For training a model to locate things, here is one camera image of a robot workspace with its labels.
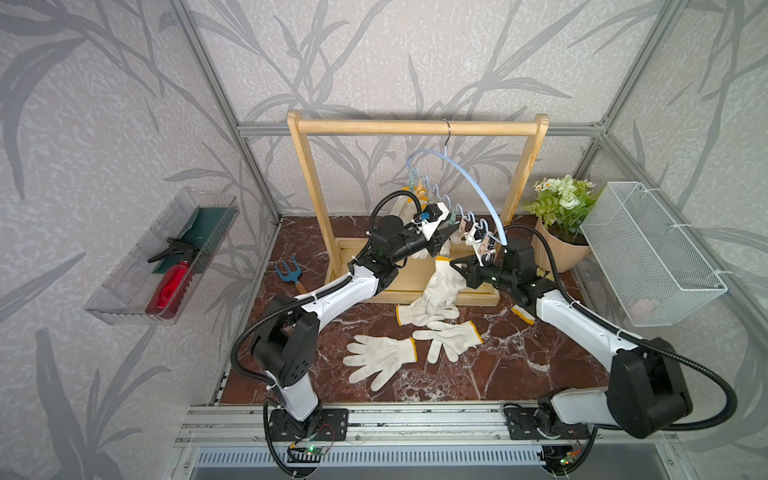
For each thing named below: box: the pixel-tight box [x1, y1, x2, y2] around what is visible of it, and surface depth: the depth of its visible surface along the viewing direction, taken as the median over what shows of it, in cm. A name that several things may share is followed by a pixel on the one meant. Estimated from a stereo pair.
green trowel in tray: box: [153, 206, 238, 274], surface depth 69 cm
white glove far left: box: [343, 334, 418, 391], surface depth 86 cm
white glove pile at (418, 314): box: [396, 300, 460, 326], surface depth 94 cm
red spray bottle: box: [145, 238, 200, 319], surface depth 60 cm
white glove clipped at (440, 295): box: [418, 256, 467, 316], surface depth 87 cm
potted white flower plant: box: [523, 175, 597, 273], surface depth 88 cm
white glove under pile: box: [412, 320, 484, 363], surface depth 89 cm
